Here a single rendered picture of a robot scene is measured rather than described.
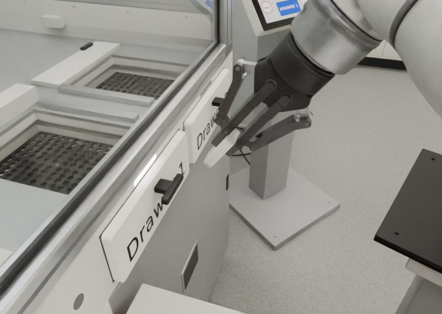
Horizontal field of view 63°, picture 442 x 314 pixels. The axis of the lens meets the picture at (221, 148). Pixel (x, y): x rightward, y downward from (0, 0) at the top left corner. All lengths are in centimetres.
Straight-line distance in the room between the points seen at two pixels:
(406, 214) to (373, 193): 125
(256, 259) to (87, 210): 123
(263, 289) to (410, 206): 86
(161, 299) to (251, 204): 121
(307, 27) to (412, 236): 52
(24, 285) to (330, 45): 41
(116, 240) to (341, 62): 38
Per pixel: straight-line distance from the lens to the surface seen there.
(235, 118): 50
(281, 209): 182
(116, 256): 58
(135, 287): 73
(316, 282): 164
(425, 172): 98
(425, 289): 91
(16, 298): 45
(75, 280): 54
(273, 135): 50
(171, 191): 62
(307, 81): 42
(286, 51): 42
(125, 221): 57
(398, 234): 81
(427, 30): 32
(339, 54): 40
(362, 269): 173
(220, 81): 92
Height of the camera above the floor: 133
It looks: 36 degrees down
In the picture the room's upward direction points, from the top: straight up
